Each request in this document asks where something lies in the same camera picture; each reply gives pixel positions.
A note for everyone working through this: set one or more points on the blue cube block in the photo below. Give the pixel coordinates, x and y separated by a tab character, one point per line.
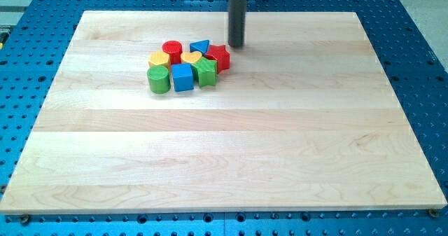
182	76

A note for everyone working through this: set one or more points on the green star block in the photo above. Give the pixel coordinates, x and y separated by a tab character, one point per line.
205	72

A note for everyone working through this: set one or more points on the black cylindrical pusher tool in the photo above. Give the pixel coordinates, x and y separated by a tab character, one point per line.
236	22

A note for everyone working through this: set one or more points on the blue triangle block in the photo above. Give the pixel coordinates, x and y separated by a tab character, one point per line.
200	46

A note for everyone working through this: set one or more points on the yellow heart block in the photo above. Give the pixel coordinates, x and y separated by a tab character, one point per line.
191	57

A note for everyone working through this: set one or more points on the light wooden board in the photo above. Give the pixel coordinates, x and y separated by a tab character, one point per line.
305	118

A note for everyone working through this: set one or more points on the red star block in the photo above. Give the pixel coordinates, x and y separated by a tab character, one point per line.
219	54

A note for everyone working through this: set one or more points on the red cylinder block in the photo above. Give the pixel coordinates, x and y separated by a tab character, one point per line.
174	49

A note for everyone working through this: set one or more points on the green cylinder block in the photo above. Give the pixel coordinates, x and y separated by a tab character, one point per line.
158	78

